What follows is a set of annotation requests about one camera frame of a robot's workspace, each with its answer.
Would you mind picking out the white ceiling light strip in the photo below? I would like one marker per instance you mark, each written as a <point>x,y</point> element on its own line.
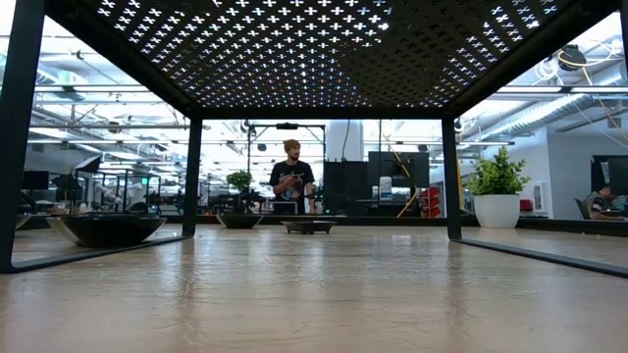
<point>530,89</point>

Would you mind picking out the black monitor with pale screen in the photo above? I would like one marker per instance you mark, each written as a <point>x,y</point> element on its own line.
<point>594,171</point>

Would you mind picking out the black perforated metal stand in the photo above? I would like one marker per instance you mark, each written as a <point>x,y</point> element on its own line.
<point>319,114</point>

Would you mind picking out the silver ceiling duct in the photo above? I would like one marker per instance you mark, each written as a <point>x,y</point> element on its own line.
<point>539,114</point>

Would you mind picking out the black background gantry frame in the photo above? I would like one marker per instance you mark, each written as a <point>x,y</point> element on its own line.
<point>287,126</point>

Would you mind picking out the small black monitor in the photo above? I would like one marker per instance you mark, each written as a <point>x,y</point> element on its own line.
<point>35,180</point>

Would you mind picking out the black background robot rig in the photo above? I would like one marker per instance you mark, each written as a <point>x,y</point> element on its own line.
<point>221,203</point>

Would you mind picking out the black background cabinet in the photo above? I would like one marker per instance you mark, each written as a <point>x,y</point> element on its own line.
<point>346,186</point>

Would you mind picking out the black office chair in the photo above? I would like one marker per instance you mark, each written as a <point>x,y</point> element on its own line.
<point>580,208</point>

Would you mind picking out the black leaf-shaped mini plate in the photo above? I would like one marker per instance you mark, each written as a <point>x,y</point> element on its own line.
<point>239,222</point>

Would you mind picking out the black square mini plate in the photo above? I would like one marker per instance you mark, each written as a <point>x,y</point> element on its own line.
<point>308,227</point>

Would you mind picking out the black studio softbox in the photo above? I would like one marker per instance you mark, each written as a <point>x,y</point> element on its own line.
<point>89,165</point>

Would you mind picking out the green plant in white pot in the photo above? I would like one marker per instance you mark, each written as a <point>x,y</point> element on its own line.
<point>496,211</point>

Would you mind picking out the small red box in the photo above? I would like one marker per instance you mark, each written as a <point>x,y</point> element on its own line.
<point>526,206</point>

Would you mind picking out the white framed wall sign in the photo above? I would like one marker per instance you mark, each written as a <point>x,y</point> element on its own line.
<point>539,196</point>

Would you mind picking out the large dark bowl left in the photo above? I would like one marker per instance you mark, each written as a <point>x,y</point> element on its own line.
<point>113,233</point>

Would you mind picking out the person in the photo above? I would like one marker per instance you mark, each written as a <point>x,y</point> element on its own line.
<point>294,169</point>
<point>594,203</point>

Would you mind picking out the white canister with blue label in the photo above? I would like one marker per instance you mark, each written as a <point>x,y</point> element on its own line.
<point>385,188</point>

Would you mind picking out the black background monitor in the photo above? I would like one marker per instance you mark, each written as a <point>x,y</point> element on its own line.
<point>419,169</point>

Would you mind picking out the small green potted plant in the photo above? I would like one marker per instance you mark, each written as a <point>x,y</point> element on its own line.
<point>239,180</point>

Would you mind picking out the red storage bins stack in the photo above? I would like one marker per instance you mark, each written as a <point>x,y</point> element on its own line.
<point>432,201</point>

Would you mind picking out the black studio light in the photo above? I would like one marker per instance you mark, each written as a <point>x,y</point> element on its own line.
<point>67,185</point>

